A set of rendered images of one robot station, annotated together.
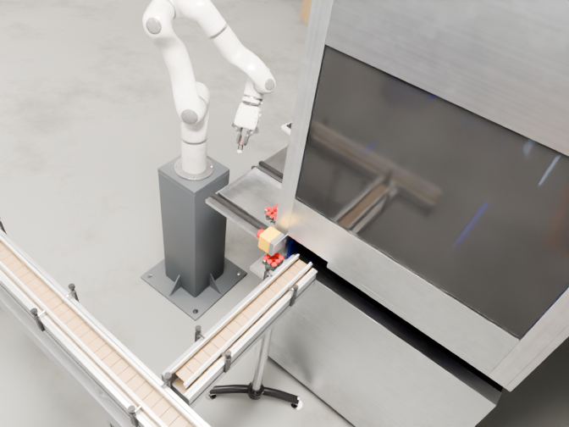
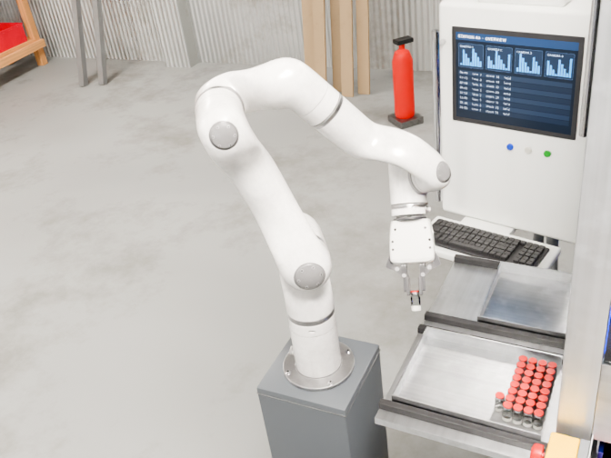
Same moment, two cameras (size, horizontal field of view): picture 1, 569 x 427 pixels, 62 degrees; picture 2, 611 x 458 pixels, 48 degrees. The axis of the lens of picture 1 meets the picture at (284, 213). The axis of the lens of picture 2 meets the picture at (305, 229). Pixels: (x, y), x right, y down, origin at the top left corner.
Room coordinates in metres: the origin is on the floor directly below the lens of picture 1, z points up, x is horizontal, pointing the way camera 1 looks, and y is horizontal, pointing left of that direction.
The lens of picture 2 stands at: (0.40, 0.47, 2.13)
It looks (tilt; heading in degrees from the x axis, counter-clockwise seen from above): 32 degrees down; 0
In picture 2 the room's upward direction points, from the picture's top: 8 degrees counter-clockwise
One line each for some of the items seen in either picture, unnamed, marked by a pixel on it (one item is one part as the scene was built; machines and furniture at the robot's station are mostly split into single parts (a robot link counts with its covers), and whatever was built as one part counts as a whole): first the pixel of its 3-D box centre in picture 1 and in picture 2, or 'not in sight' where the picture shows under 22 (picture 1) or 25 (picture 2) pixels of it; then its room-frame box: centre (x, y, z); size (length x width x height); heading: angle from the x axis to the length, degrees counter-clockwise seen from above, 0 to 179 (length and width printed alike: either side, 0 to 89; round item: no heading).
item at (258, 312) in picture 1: (247, 318); not in sight; (0.93, 0.06, 0.92); 0.69 x 0.15 x 0.16; 149
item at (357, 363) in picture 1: (441, 248); not in sight; (1.93, -0.93, 0.44); 2.06 x 1.00 x 0.88; 149
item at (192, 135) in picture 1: (195, 111); (303, 263); (1.78, 0.48, 1.16); 0.19 x 0.12 x 0.24; 5
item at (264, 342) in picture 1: (262, 355); not in sight; (1.05, -0.01, 0.46); 0.09 x 0.09 x 0.77; 59
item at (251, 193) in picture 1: (264, 199); (477, 380); (1.58, 0.10, 0.90); 0.34 x 0.26 x 0.04; 58
